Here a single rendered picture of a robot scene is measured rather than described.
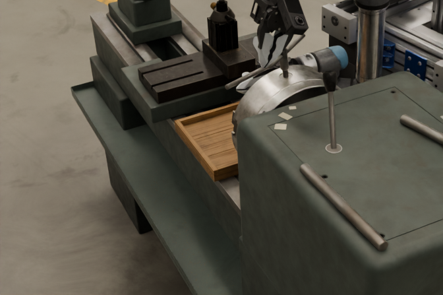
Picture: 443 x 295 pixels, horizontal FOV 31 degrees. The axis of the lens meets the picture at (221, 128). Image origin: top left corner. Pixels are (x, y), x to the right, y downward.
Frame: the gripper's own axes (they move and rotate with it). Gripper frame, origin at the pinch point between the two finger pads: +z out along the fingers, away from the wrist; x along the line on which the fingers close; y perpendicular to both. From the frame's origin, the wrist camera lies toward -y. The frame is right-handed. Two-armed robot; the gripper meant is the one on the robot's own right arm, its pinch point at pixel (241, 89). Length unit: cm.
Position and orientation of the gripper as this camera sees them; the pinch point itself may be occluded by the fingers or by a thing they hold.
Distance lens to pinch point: 232.8
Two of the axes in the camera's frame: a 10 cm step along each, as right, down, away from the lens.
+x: -0.6, -8.3, -5.6
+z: -9.1, 2.8, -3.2
